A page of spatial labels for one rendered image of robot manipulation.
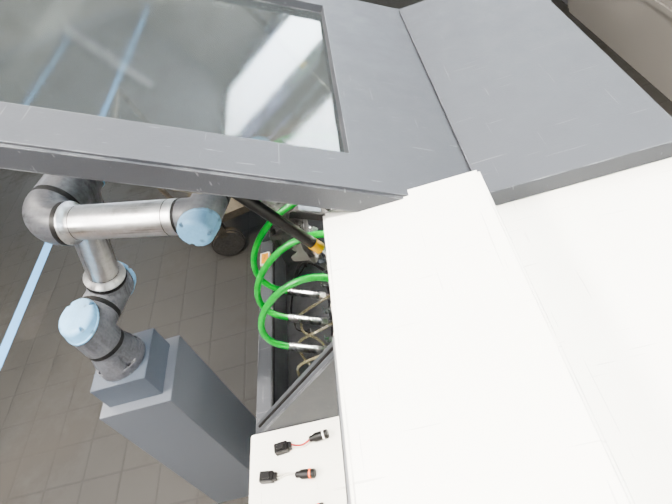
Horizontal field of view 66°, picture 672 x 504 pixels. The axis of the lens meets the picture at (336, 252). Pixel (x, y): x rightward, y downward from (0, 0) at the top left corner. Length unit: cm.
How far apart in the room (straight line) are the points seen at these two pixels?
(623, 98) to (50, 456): 282
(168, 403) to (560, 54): 136
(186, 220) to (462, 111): 54
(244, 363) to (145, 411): 101
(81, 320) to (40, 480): 157
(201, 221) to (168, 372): 81
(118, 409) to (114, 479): 101
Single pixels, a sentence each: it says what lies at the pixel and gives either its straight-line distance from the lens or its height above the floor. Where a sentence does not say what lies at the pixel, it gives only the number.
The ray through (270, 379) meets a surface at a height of 95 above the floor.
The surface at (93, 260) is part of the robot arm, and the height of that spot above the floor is 123.
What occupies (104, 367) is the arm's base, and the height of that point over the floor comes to 96.
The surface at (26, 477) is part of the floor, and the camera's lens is 310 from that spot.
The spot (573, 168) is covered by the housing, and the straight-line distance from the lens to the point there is 79.
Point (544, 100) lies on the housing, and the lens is 92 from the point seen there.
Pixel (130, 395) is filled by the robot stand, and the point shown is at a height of 83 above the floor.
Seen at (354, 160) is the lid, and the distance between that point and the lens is 74.
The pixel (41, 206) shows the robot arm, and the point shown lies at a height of 150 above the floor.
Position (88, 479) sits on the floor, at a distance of 284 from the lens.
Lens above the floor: 201
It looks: 44 degrees down
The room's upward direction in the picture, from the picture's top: 24 degrees counter-clockwise
